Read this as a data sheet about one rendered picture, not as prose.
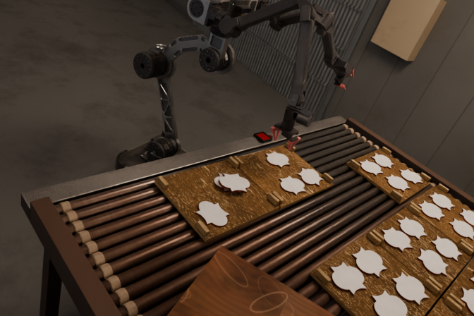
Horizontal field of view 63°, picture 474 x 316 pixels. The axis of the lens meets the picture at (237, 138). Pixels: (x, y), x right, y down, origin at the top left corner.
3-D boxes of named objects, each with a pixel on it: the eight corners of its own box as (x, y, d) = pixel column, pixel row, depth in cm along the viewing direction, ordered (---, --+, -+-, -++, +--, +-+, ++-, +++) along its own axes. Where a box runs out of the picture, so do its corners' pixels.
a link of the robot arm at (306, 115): (298, 94, 181) (293, 92, 173) (320, 103, 176) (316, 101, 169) (288, 118, 183) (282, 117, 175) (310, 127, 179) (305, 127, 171)
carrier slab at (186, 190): (153, 182, 157) (154, 179, 156) (227, 161, 185) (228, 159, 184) (205, 242, 138) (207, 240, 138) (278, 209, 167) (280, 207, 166)
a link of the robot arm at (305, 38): (305, 11, 180) (299, 4, 170) (317, 11, 177) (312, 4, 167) (293, 104, 182) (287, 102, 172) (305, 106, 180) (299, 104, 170)
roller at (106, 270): (87, 276, 119) (89, 266, 117) (379, 153, 253) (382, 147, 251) (95, 288, 117) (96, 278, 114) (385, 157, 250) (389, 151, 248)
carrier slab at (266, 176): (228, 161, 186) (230, 159, 185) (283, 147, 213) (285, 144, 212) (279, 209, 167) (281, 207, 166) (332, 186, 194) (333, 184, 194)
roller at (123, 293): (103, 302, 114) (105, 291, 111) (391, 161, 248) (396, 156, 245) (111, 315, 111) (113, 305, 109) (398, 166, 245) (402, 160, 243)
